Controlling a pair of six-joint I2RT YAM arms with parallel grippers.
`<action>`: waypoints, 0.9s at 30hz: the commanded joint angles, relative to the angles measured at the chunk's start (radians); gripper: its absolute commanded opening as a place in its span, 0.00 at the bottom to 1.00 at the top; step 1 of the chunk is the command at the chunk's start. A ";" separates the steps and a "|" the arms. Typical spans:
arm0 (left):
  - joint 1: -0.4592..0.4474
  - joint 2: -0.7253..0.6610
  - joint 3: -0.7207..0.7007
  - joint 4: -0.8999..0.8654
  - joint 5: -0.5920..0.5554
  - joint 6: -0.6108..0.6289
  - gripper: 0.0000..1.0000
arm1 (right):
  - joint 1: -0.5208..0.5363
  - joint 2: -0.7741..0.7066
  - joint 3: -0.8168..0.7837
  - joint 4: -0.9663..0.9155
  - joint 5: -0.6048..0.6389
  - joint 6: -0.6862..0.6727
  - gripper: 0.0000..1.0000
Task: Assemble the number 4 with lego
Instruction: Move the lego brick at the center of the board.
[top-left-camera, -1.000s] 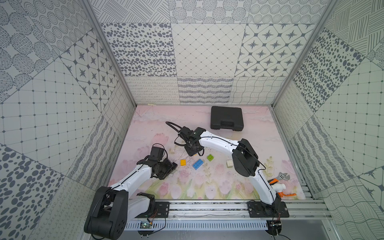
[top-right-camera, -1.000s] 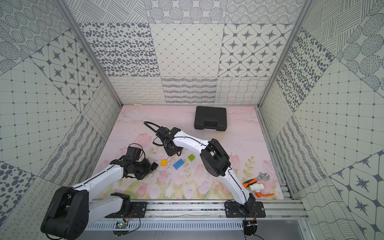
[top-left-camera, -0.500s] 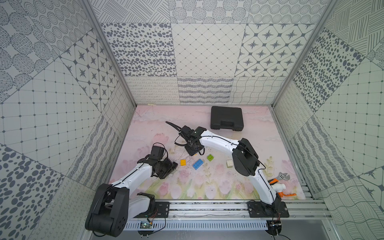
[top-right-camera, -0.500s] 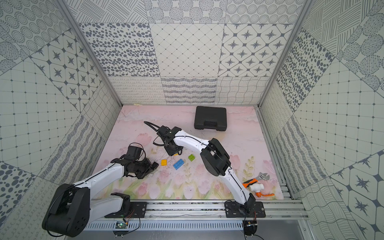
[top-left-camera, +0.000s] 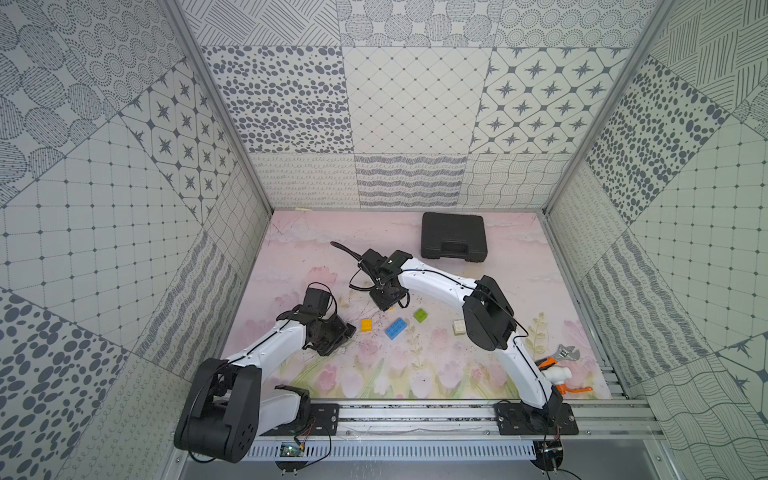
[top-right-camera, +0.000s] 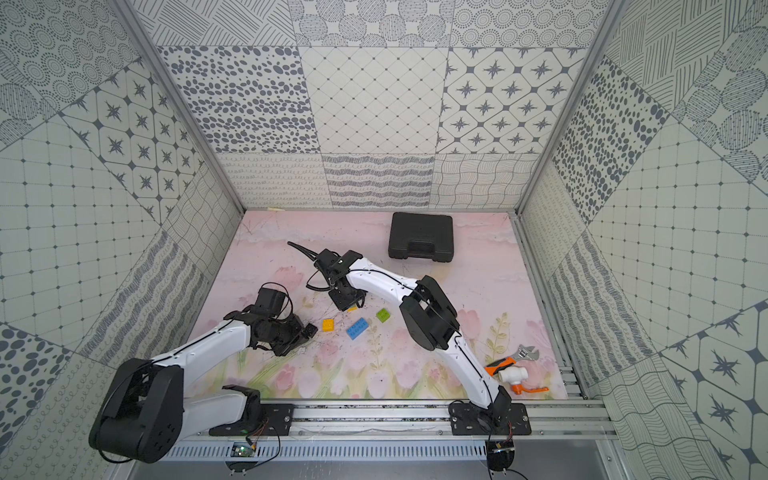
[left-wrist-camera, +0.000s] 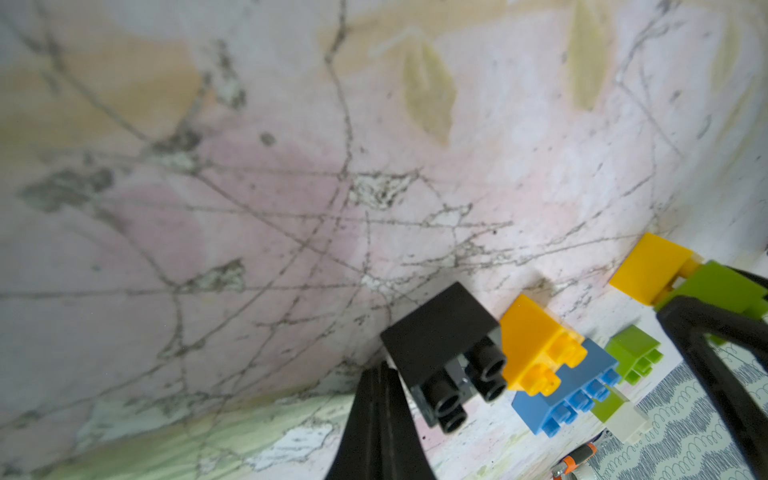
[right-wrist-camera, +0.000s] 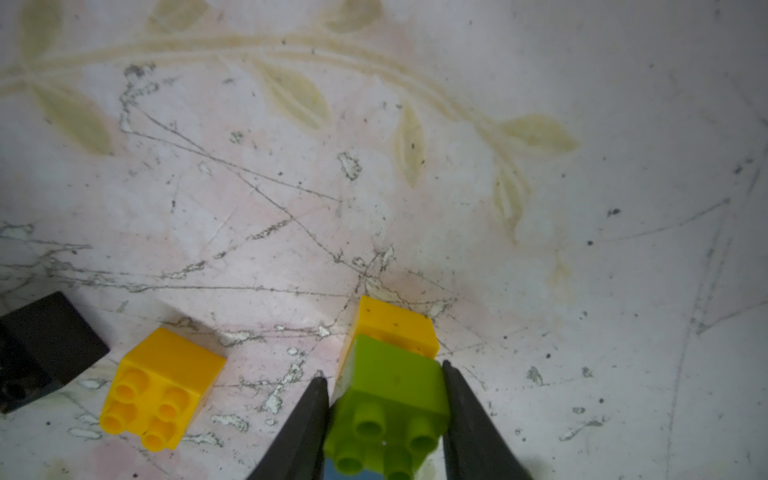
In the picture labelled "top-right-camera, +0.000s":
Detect aluminium rail frame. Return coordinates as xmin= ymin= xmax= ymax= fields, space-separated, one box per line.
xmin=122 ymin=399 xmax=619 ymax=443

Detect adjustable metal wrench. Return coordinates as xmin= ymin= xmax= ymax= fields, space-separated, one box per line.
xmin=512 ymin=344 xmax=539 ymax=361

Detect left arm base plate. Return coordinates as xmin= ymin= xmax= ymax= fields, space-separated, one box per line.
xmin=208 ymin=403 xmax=295 ymax=437

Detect green lego brick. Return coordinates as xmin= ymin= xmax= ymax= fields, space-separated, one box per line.
xmin=376 ymin=308 xmax=391 ymax=323

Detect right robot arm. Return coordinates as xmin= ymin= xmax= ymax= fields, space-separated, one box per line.
xmin=305 ymin=249 xmax=511 ymax=425

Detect blue long lego brick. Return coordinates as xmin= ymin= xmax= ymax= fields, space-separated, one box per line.
xmin=346 ymin=318 xmax=370 ymax=340

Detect black plastic tool case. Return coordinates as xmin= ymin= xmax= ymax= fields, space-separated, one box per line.
xmin=388 ymin=212 xmax=455 ymax=263

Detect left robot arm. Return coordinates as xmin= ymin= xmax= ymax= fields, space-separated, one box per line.
xmin=88 ymin=311 xmax=318 ymax=463

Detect white pvc valve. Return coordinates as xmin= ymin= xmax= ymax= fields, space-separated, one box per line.
xmin=499 ymin=366 xmax=529 ymax=385

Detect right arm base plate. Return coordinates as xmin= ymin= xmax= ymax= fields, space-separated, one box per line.
xmin=448 ymin=401 xmax=532 ymax=437

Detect orange handled tool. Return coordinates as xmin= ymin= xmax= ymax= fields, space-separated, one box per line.
xmin=484 ymin=357 xmax=549 ymax=395

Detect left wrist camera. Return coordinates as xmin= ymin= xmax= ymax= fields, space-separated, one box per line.
xmin=252 ymin=287 xmax=287 ymax=318

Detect black lego brick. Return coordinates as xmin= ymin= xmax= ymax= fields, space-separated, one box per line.
xmin=302 ymin=324 xmax=318 ymax=339

